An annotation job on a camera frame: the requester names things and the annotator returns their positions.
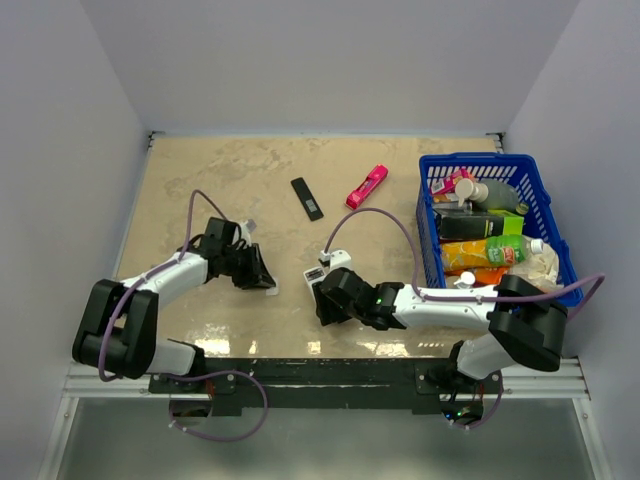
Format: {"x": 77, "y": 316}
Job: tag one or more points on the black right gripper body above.
{"x": 332, "y": 312}

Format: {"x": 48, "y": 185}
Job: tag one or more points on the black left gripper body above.
{"x": 232, "y": 265}

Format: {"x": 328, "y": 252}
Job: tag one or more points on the white battery cover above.
{"x": 271, "y": 290}

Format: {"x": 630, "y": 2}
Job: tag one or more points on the white remote control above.
{"x": 313, "y": 277}

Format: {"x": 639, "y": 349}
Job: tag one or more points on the black remote control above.
{"x": 307, "y": 199}

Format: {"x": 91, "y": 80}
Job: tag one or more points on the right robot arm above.
{"x": 518, "y": 323}

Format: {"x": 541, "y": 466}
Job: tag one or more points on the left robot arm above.
{"x": 118, "y": 332}

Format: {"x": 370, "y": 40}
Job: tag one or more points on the small white cap bottle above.
{"x": 462, "y": 280}

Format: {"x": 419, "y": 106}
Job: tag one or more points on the black green carton box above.
{"x": 465, "y": 226}

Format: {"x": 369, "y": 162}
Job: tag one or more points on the orange snack packet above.
{"x": 484, "y": 276}

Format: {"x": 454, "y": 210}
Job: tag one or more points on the pink snack box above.
{"x": 447, "y": 184}

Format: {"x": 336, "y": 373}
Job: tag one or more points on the orange juice bottle green label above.
{"x": 496, "y": 251}

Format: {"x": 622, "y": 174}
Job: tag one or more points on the grey bottle beige cap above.
{"x": 490, "y": 194}

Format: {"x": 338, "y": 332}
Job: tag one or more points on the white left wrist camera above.
{"x": 244, "y": 231}

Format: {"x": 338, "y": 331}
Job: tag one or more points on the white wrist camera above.
{"x": 244, "y": 231}
{"x": 335, "y": 259}

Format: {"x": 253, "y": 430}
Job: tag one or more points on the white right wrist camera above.
{"x": 335, "y": 259}

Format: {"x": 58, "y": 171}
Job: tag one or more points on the aluminium frame rail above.
{"x": 518, "y": 383}

